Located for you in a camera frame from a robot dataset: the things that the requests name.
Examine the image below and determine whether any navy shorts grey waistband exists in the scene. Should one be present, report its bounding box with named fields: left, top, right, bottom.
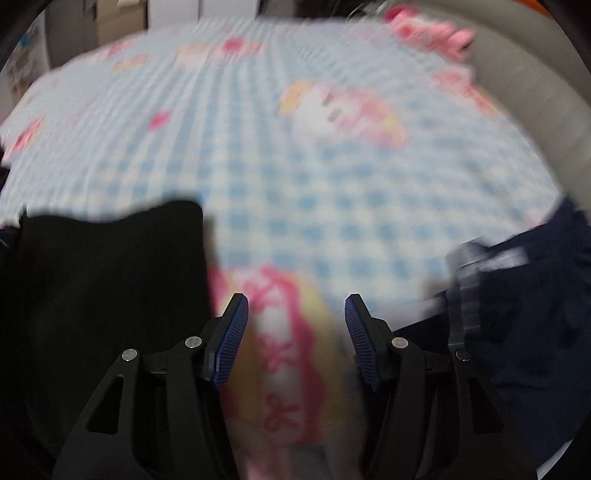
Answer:
left=392, top=198, right=591, bottom=462

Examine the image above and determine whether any white shelf rack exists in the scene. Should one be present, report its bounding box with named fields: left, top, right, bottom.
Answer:
left=9, top=28, right=47, bottom=88

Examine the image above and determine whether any pink plush toy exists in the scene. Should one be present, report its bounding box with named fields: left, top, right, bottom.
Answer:
left=388, top=7, right=476, bottom=61

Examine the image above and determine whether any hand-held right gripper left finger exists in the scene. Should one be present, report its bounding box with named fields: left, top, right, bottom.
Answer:
left=52, top=293, right=250, bottom=480

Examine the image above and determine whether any beige cabinet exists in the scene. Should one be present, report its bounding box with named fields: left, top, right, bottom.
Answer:
left=95, top=0, right=148, bottom=44

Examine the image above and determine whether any blue checked cartoon blanket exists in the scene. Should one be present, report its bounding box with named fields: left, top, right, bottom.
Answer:
left=0, top=16, right=573, bottom=480

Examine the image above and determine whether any grey padded bed headboard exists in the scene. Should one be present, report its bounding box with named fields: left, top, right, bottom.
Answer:
left=462, top=0, right=591, bottom=217

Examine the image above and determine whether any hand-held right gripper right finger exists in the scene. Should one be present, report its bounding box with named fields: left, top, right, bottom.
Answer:
left=344, top=293, right=539, bottom=480

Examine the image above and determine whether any white wardrobe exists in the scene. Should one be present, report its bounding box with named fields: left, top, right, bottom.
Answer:
left=148, top=0, right=259, bottom=21

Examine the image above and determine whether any black fleece zip jacket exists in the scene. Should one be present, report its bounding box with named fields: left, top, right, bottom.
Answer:
left=0, top=200, right=218, bottom=480

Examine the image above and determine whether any grey door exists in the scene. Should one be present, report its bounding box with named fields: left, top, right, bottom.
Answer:
left=44, top=0, right=98, bottom=65

